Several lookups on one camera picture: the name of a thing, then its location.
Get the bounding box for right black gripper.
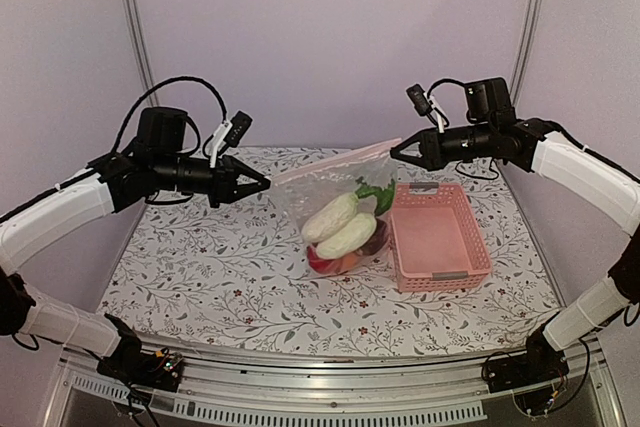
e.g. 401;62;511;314
394;121;497;169

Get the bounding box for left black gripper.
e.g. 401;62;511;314
152;152;269;207

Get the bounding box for clear zip top bag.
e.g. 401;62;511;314
272;138;400;277

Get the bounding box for white radish toy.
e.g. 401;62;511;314
301;193;359;244

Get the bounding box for white radish with green leaf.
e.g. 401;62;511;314
312;179;396;260

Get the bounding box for dark purple fruit toy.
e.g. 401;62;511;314
362;218;389;256

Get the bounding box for pink plastic basket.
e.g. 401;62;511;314
389;182;492;293

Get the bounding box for orange tangerine toy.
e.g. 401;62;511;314
340;252;361;272

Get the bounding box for red mushroom toy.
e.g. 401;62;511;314
306;245;341;276

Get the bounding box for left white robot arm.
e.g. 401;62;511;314
1;154;270;381

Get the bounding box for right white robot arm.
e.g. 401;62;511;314
390;118;639;383

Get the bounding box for floral table mat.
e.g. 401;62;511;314
100;161;559;357

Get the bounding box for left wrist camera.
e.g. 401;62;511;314
130;107;253;168

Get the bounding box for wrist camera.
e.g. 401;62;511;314
406;77;518;133
130;107;253;168

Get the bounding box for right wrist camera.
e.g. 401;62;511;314
406;77;518;133

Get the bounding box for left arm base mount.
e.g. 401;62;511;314
97;343;184;392

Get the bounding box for left aluminium frame post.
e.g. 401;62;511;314
122;0;154;90

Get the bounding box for aluminium frame post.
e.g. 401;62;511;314
122;0;154;90
510;0;543;104

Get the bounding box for front aluminium rail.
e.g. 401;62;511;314
42;335;631;426

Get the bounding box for right aluminium frame post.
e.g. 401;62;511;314
510;0;543;104

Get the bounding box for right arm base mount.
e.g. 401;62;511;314
481;351;569;417

